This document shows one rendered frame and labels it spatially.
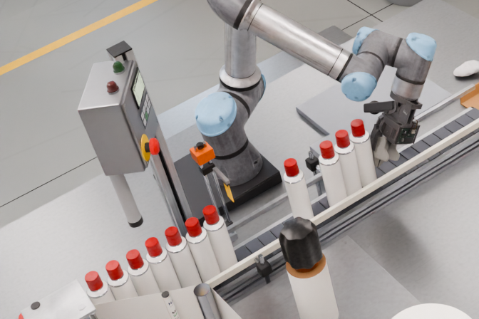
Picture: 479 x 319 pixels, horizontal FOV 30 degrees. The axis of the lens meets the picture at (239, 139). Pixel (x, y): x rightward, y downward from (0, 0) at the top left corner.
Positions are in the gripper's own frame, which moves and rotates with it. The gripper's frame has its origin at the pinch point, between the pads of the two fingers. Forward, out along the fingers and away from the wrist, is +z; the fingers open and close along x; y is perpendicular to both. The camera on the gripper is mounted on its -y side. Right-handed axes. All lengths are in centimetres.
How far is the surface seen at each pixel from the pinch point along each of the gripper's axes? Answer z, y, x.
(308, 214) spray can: 13.2, 2.5, -19.6
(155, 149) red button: -7, 2, -67
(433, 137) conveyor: -5.2, -1.8, 20.1
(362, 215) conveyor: 13.1, 5.3, -4.1
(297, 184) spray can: 4.1, 2.5, -26.1
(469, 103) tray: -11.2, -10.5, 39.7
